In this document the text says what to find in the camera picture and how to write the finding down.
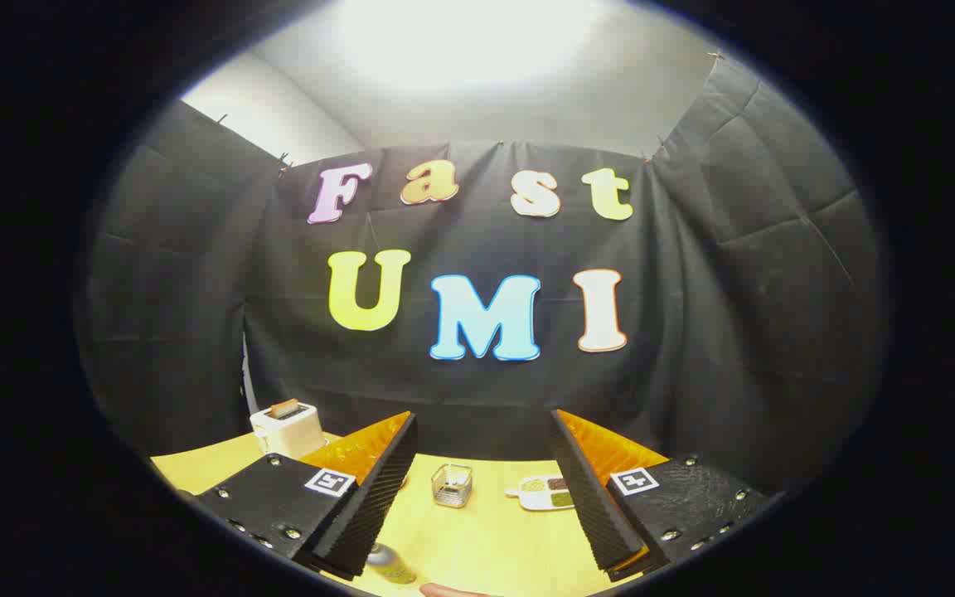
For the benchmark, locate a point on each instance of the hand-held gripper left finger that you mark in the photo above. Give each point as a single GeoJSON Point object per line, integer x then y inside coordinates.
{"type": "Point", "coordinates": [366, 506]}

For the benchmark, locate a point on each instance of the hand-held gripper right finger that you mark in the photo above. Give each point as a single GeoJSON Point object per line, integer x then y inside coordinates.
{"type": "Point", "coordinates": [598, 506]}

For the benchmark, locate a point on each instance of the silver green juice bottle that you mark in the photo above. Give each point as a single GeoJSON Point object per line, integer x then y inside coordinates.
{"type": "Point", "coordinates": [390, 565]}

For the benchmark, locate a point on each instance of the white divided grain dish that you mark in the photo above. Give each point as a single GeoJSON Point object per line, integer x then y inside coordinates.
{"type": "Point", "coordinates": [537, 494]}

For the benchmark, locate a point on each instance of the white toaster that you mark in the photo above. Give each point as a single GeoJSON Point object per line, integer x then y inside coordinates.
{"type": "Point", "coordinates": [291, 435]}

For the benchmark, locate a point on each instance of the wooden table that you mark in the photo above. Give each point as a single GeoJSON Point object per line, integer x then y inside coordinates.
{"type": "Point", "coordinates": [486, 539]}

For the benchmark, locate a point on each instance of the toast slice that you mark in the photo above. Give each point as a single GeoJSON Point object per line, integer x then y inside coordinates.
{"type": "Point", "coordinates": [284, 407]}

